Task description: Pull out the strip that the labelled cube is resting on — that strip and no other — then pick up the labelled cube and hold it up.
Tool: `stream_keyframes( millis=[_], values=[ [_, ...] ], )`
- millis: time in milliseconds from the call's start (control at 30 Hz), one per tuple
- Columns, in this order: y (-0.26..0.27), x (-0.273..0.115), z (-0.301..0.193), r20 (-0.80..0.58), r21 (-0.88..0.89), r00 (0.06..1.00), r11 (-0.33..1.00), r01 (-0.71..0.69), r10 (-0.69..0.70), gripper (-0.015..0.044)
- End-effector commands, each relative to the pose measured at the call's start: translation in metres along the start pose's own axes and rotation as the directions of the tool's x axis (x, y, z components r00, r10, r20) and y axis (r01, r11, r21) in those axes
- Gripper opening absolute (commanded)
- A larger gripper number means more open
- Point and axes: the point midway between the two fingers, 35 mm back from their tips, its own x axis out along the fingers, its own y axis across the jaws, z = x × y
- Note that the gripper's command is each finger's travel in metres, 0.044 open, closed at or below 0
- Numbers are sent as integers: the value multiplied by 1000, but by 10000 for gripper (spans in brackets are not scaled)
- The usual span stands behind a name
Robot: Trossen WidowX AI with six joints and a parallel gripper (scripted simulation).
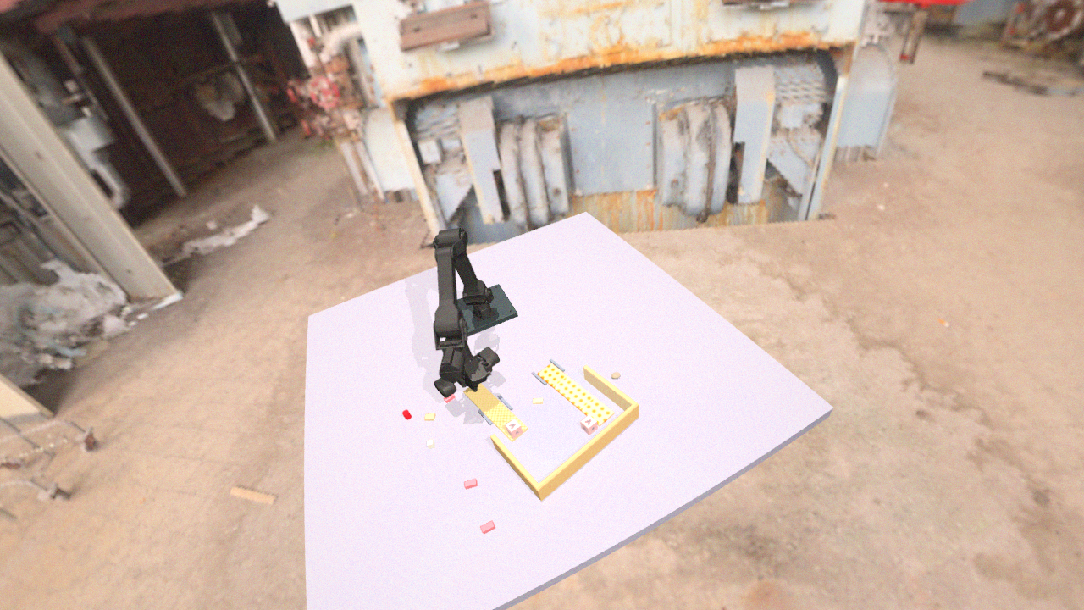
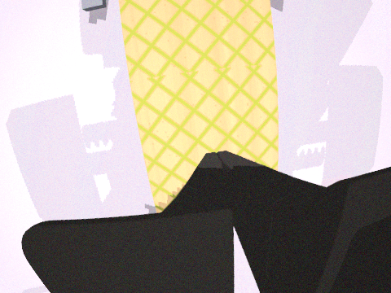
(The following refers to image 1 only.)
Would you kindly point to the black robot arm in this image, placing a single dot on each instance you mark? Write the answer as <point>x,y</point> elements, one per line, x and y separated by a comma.
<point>449,322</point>

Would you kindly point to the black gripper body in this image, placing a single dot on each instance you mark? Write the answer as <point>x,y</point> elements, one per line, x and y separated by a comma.
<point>447,388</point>

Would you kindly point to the yellow flat strip with orange spots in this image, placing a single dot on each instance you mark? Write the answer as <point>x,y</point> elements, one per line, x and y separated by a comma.
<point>552,375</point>

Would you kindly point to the yellow strip with crosshatch pattern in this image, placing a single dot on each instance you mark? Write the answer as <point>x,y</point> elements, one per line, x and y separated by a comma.
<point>489,404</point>

